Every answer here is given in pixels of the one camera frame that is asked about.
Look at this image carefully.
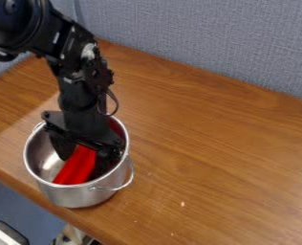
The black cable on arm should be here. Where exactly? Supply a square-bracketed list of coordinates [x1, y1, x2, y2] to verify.
[97, 88, 121, 117]

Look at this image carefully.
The grey device below table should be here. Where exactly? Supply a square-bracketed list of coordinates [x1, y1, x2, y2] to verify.
[0, 221, 30, 245]

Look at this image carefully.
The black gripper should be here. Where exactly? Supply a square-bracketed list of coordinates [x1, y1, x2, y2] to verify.
[42, 109, 125, 179]

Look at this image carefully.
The metal pot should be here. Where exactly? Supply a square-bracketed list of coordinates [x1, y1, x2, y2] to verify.
[24, 117, 136, 209]

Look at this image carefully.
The red rectangular block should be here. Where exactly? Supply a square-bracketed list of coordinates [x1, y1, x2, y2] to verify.
[53, 145, 97, 185]

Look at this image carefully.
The white object below table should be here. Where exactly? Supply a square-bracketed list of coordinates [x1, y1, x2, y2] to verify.
[49, 225, 102, 245]

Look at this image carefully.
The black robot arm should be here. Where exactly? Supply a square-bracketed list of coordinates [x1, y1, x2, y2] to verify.
[0, 0, 125, 180]

